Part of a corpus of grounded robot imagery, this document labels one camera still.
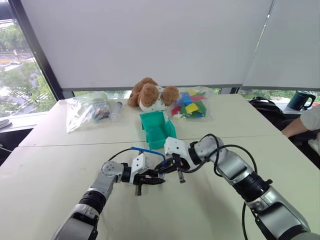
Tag green plastic bin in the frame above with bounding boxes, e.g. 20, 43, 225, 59
139, 110, 178, 151

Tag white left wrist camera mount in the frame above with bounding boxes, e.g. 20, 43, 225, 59
130, 153, 147, 185

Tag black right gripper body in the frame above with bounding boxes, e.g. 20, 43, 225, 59
171, 153, 187, 185

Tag bag of colourful pieces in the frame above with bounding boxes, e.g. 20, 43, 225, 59
170, 85, 216, 123

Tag blue cable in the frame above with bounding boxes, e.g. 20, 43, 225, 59
130, 146, 168, 168

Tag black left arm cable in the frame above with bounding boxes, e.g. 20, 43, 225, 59
107, 147, 133, 162

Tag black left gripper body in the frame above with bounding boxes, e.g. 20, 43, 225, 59
134, 171, 151, 197

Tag black backpack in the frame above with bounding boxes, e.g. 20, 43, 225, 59
248, 96, 286, 131

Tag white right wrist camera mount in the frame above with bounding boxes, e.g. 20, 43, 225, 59
163, 136, 194, 174

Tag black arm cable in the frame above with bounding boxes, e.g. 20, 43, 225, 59
183, 133, 259, 176
107, 147, 133, 162

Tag person's white shirt sleeve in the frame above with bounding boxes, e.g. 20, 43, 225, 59
299, 104, 320, 132

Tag clear bag of small parts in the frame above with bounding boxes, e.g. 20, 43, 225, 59
65, 91, 112, 134

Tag wide white roller blind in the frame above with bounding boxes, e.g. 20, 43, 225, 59
19, 0, 275, 92

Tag dark green mug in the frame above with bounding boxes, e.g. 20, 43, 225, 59
286, 90, 317, 112

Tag narrow white roller blind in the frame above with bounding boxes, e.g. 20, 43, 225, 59
241, 0, 320, 91

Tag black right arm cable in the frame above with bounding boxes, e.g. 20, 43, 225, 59
183, 133, 259, 176

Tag black window frame post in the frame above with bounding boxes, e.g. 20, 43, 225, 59
8, 0, 66, 101

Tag brown white plush dog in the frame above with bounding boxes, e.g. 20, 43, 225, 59
127, 77, 181, 113

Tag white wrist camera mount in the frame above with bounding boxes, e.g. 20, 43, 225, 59
163, 136, 194, 174
130, 153, 147, 185

